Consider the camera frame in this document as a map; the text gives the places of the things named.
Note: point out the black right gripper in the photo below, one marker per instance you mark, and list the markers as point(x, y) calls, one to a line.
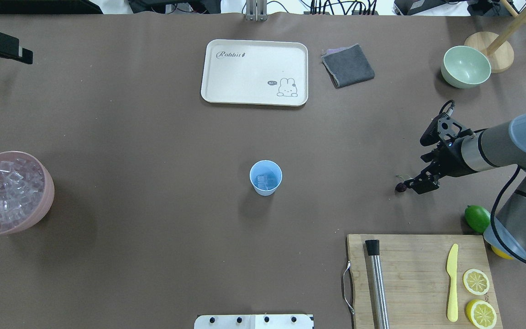
point(448, 162)

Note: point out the dark red cherry pair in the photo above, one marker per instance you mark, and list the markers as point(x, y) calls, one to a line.
point(402, 184)

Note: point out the clear ice cubes pile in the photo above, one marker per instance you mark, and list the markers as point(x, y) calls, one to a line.
point(22, 184)

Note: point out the ice cube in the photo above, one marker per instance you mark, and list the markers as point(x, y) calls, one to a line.
point(266, 181)

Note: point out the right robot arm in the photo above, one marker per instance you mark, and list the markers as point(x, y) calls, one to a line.
point(500, 146)

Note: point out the wooden cup stand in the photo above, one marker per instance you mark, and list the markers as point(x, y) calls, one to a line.
point(497, 48)

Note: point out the light blue plastic cup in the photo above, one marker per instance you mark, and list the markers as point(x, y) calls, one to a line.
point(264, 167)

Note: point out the green lime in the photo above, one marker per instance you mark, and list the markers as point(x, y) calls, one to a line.
point(477, 217)

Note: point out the steel muddler black tip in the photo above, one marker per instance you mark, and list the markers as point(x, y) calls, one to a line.
point(378, 289)

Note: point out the yellow plastic knife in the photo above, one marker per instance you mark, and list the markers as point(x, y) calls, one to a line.
point(452, 296)

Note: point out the whole yellow lemon near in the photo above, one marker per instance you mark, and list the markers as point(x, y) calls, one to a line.
point(501, 254)

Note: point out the wooden cutting board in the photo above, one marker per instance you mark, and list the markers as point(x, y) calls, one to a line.
point(416, 283)

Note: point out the lemon slice upper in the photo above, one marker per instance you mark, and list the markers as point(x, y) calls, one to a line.
point(476, 282)

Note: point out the lemon slice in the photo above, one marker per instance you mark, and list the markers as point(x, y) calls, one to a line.
point(481, 314)
point(476, 282)

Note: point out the mint green bowl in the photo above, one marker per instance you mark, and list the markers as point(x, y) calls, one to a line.
point(465, 67)

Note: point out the pink bowl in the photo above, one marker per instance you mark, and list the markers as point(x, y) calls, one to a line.
point(46, 201)

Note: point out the grey folded cloth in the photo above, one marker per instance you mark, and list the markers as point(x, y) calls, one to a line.
point(347, 65)

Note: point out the lemon slice lower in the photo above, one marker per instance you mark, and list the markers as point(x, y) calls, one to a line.
point(481, 314)

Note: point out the cream rabbit tray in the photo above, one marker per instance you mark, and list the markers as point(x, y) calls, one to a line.
point(255, 72)

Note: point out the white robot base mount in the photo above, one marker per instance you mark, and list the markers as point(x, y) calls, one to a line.
point(255, 321)

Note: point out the aluminium frame post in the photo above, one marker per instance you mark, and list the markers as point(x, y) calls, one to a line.
point(256, 10)

